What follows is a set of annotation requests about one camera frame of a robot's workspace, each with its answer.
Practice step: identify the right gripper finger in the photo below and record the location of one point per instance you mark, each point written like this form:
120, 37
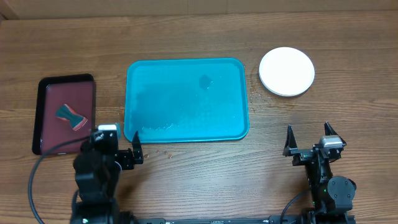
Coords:
329, 131
290, 143

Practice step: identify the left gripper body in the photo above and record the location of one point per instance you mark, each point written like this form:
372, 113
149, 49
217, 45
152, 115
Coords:
121, 156

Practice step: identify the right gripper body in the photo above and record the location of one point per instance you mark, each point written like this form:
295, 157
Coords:
303, 155

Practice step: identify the red and green sponge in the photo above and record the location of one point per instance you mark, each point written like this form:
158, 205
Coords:
76, 120

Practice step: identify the white plate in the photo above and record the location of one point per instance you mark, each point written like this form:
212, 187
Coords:
286, 71

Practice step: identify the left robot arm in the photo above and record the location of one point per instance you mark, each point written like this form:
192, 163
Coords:
97, 171

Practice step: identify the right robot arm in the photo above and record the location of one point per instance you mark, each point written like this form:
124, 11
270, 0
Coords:
332, 196

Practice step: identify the black tray with maroon liner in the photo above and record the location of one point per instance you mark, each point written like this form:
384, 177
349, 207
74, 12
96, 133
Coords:
78, 92

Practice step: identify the teal plastic serving tray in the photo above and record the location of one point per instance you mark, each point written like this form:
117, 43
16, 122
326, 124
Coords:
186, 100

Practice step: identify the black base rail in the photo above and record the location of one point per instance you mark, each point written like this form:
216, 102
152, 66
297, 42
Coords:
273, 219

